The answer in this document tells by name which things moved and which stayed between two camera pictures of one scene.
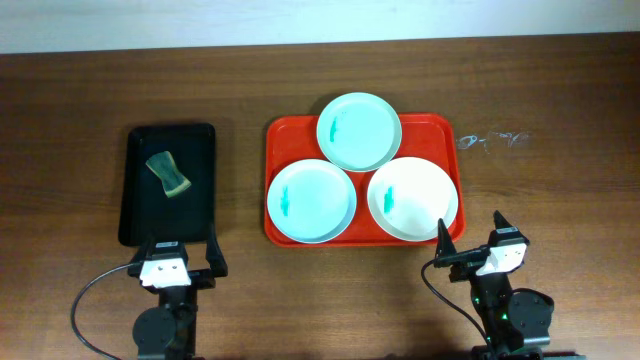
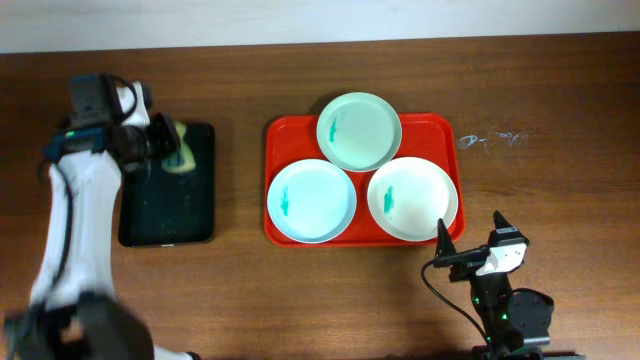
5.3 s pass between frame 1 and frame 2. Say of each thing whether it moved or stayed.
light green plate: stayed
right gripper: stayed
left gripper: moved
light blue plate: stayed
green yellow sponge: moved
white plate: stayed
